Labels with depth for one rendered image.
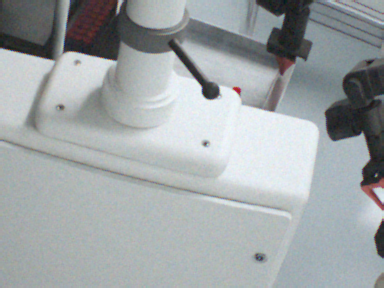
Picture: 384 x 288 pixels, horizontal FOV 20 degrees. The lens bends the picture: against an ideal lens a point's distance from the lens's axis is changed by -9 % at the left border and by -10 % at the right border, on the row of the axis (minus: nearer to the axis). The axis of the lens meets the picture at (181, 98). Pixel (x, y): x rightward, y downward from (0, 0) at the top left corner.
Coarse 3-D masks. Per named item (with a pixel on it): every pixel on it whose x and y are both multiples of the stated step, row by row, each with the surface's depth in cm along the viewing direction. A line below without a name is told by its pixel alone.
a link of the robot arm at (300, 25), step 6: (282, 0) 256; (282, 6) 256; (282, 12) 258; (288, 12) 255; (294, 12) 254; (300, 12) 254; (306, 12) 255; (288, 18) 255; (294, 18) 254; (300, 18) 254; (306, 18) 255; (288, 24) 256; (294, 24) 255; (300, 24) 255; (306, 24) 256; (294, 30) 256; (300, 30) 256
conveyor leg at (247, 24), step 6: (246, 0) 368; (246, 6) 369; (252, 6) 368; (258, 6) 370; (246, 12) 370; (252, 12) 369; (246, 18) 371; (252, 18) 371; (240, 24) 375; (246, 24) 373; (252, 24) 373; (240, 30) 376; (246, 30) 374; (252, 30) 375
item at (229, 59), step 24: (192, 24) 276; (192, 48) 272; (216, 48) 273; (240, 48) 275; (264, 48) 273; (216, 72) 267; (240, 72) 268; (264, 72) 270; (240, 96) 262; (264, 96) 263
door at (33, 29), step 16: (0, 0) 175; (16, 0) 184; (32, 0) 194; (48, 0) 204; (0, 16) 178; (16, 16) 188; (32, 16) 198; (48, 16) 208; (0, 32) 182; (16, 32) 191; (32, 32) 201; (48, 32) 212; (0, 48) 185; (16, 48) 195; (32, 48) 205
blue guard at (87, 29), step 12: (96, 0) 237; (108, 0) 247; (84, 12) 231; (96, 12) 241; (108, 12) 252; (84, 24) 234; (96, 24) 245; (72, 36) 228; (84, 36) 238; (96, 36) 249; (72, 48) 232; (84, 48) 242
